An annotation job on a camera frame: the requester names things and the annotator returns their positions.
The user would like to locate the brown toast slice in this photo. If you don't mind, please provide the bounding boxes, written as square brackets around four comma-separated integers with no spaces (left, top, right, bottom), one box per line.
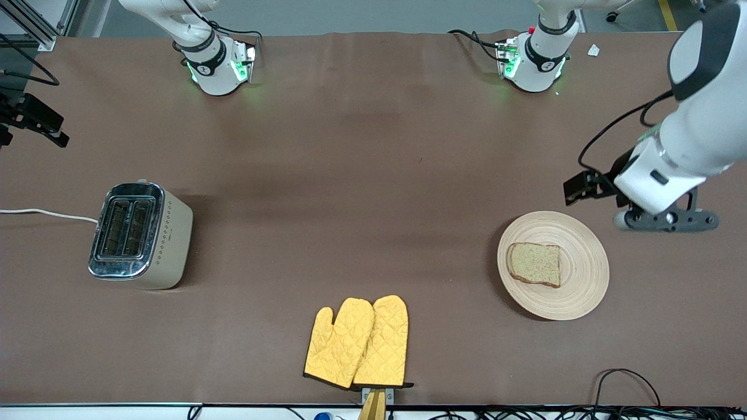
[506,242,561,289]

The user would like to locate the round light wooden plate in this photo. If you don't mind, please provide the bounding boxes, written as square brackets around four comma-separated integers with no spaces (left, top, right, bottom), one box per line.
[497,211,610,321]

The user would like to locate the beige chrome two-slot toaster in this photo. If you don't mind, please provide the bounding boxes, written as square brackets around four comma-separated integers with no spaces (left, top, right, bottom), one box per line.
[88,181,194,291]

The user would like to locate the yellow quilted oven mitt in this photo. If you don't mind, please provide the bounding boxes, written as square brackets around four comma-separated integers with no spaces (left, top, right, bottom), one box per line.
[303,298,375,390]
[353,295,414,389]

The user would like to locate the wooden stick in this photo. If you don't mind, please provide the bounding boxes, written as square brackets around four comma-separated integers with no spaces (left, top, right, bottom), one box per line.
[358,388,387,420]

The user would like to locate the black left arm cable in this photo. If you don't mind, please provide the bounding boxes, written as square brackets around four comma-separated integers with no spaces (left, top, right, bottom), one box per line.
[578,90,681,173]

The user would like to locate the white toaster power cable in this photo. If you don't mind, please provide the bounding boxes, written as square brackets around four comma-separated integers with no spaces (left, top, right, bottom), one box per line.
[0,208,100,224]

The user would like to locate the aluminium frame profile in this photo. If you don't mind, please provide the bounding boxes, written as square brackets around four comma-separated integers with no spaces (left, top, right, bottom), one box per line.
[0,0,80,53]

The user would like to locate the black base cable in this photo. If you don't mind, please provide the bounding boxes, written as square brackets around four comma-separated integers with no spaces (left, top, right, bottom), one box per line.
[448,29,504,62]

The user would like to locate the black looped cable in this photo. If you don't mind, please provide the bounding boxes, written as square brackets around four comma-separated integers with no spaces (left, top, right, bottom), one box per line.
[594,369,664,409]

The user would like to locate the small metal bracket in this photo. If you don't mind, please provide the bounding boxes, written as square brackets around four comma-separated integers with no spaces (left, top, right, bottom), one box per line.
[361,386,396,404]

